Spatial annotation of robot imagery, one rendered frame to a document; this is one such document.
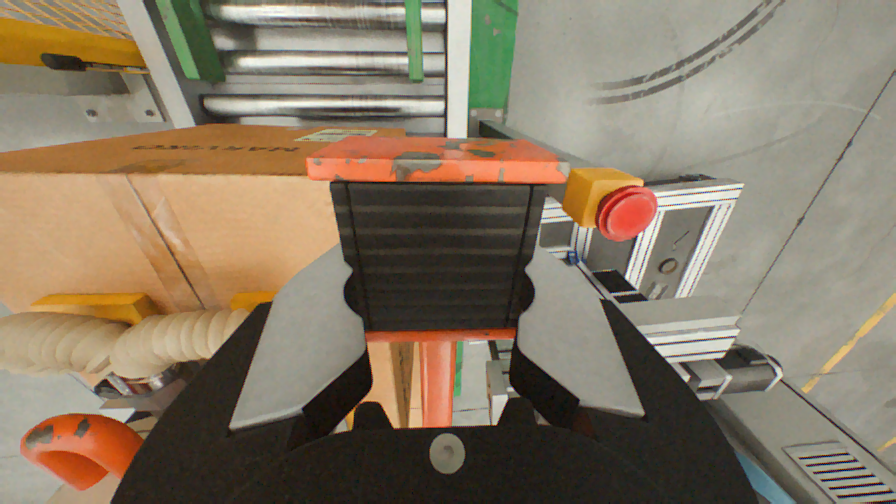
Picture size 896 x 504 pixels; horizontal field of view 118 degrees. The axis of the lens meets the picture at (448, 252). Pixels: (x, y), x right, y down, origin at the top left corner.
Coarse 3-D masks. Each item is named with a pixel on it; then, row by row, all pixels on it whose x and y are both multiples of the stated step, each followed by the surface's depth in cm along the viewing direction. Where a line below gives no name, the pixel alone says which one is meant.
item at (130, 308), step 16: (32, 304) 27; (48, 304) 27; (64, 304) 27; (80, 304) 27; (96, 304) 27; (112, 304) 27; (128, 304) 27; (144, 304) 28; (112, 320) 28; (128, 320) 28
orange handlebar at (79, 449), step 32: (448, 352) 15; (448, 384) 17; (64, 416) 19; (96, 416) 19; (448, 416) 19; (32, 448) 18; (64, 448) 18; (96, 448) 19; (128, 448) 20; (64, 480) 20; (96, 480) 21
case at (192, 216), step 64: (192, 128) 48; (256, 128) 51; (320, 128) 53; (384, 128) 56; (0, 192) 23; (64, 192) 23; (128, 192) 23; (192, 192) 24; (256, 192) 24; (320, 192) 24; (0, 256) 26; (64, 256) 26; (128, 256) 26; (192, 256) 27; (256, 256) 27; (384, 384) 39
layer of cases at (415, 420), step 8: (416, 344) 113; (416, 352) 115; (416, 360) 118; (416, 368) 121; (416, 376) 124; (416, 384) 127; (416, 392) 130; (416, 400) 133; (416, 408) 137; (416, 416) 141; (416, 424) 144
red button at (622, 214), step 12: (612, 192) 32; (624, 192) 31; (636, 192) 31; (648, 192) 31; (600, 204) 33; (612, 204) 32; (624, 204) 31; (636, 204) 31; (648, 204) 31; (600, 216) 32; (612, 216) 32; (624, 216) 32; (636, 216) 32; (648, 216) 32; (600, 228) 33; (612, 228) 33; (624, 228) 33; (636, 228) 33
